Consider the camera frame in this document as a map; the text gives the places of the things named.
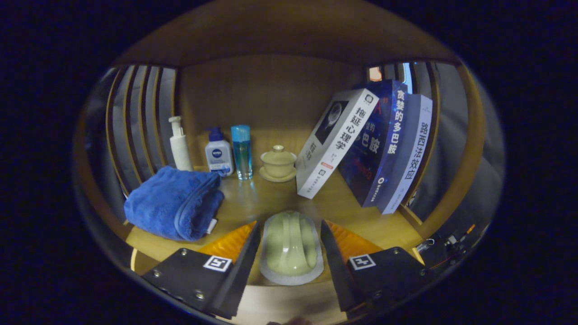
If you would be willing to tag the clear blue bottle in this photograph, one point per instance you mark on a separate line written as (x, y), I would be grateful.
(242, 153)

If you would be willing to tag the wooden cabinet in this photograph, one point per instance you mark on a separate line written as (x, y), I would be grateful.
(271, 85)

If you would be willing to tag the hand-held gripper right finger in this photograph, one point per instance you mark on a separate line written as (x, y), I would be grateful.
(338, 271)

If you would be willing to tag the dark blue book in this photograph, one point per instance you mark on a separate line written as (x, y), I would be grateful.
(375, 158)

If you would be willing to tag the grey-blue book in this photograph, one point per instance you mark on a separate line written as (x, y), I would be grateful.
(408, 162)

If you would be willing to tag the wooden countertop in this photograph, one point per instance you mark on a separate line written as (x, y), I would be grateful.
(271, 194)

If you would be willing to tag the white bottle with blue cap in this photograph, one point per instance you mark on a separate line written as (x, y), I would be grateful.
(219, 155)

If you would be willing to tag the blue folded towel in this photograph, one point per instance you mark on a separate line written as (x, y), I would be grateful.
(167, 203)

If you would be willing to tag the white book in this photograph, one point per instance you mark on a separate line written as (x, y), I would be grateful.
(334, 144)

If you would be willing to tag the pale green scrub brush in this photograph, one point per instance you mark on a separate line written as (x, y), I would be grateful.
(291, 246)

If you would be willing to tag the beige lidded teacup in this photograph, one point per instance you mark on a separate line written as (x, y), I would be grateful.
(278, 164)

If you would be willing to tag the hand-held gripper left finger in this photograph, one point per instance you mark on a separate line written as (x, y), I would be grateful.
(241, 275)

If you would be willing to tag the white pump bottle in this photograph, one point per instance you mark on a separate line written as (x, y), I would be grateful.
(180, 151)

